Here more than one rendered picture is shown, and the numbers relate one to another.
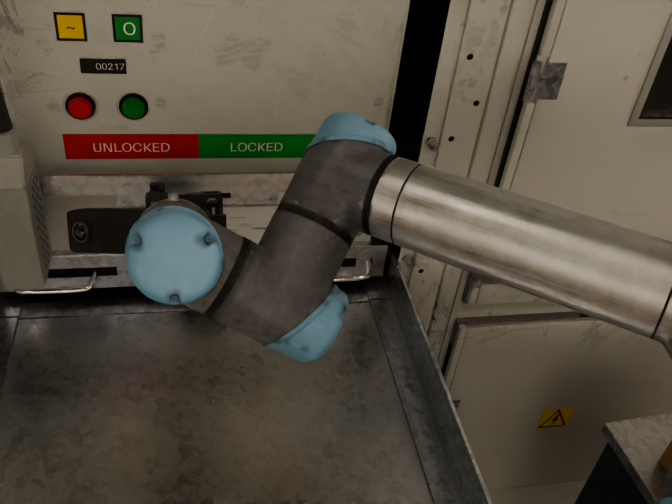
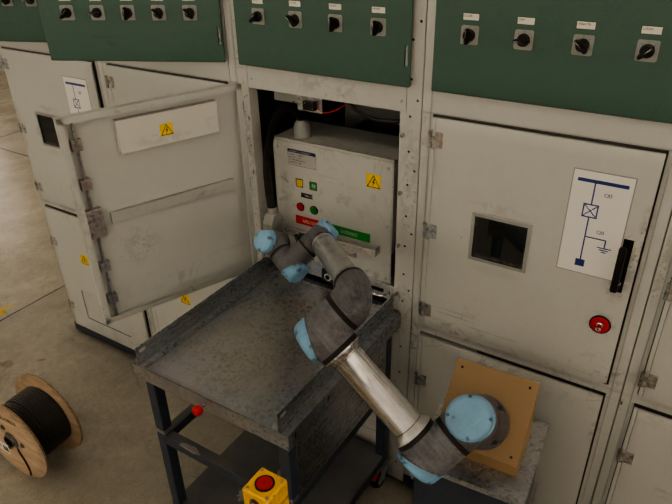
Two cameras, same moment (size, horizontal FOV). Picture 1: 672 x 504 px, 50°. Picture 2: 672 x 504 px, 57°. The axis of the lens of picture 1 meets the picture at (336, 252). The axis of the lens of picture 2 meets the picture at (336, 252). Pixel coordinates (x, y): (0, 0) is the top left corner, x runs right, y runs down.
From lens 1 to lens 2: 152 cm
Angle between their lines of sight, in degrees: 40
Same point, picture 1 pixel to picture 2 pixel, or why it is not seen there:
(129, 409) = (280, 304)
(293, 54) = (358, 203)
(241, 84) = (343, 210)
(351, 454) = not seen: hidden behind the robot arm
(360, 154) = (318, 229)
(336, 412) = not seen: hidden behind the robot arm
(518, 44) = (422, 215)
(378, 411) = not seen: hidden behind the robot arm
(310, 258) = (295, 252)
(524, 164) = (429, 263)
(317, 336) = (289, 273)
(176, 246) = (263, 237)
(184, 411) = (293, 310)
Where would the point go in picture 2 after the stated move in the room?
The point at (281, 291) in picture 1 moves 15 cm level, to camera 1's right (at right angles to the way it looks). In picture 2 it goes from (285, 258) to (316, 276)
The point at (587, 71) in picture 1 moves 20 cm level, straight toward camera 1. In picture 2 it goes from (445, 231) to (388, 245)
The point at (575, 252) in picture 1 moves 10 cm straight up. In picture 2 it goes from (330, 261) to (329, 229)
